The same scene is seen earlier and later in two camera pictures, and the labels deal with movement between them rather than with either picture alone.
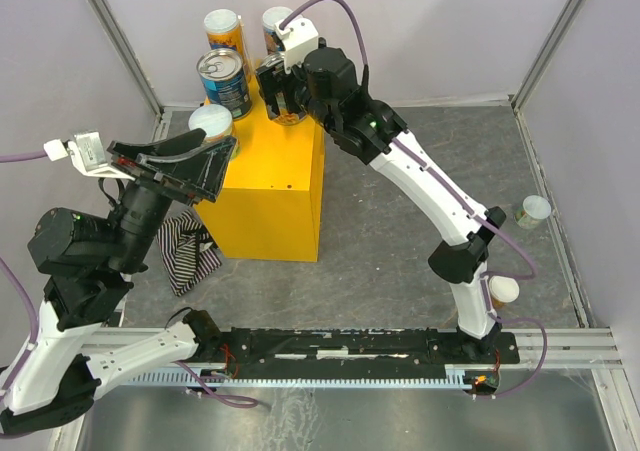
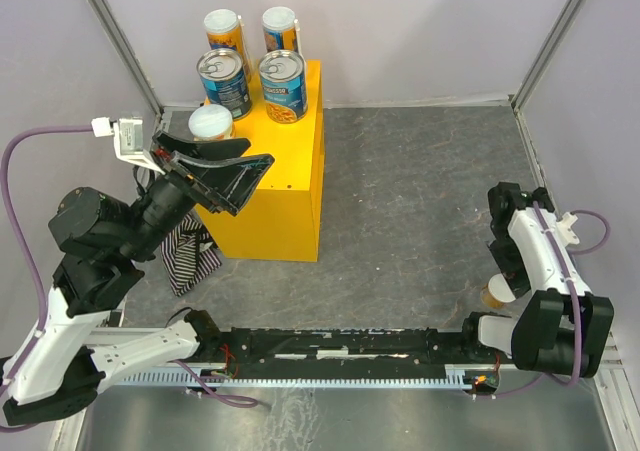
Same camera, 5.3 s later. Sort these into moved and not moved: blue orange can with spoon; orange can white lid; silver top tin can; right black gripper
Moved: right black gripper
Not moved: orange can white lid; blue orange can with spoon; silver top tin can
